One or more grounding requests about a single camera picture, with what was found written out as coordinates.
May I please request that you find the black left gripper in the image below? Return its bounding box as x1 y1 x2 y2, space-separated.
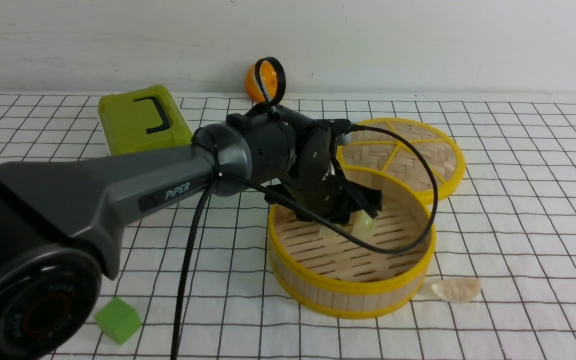
267 119 384 224

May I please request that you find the pale green dumpling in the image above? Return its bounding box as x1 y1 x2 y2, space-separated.
317 224 343 239
350 210 376 242

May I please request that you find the white dumpling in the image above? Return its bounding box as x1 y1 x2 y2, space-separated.
430 277 482 304

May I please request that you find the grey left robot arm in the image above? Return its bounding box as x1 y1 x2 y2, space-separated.
0 105 383 360

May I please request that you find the bamboo steamer lid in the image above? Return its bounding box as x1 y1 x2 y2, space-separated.
336 117 466 205

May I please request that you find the bamboo steamer tray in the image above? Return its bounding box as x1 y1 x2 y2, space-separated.
267 166 436 319

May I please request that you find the orange toy fruit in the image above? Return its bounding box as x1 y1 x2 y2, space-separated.
244 61 279 103

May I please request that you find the green lidded white box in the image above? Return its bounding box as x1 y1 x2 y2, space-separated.
97 84 194 156

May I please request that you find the green foam cube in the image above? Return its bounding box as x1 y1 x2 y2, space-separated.
94 297 142 346

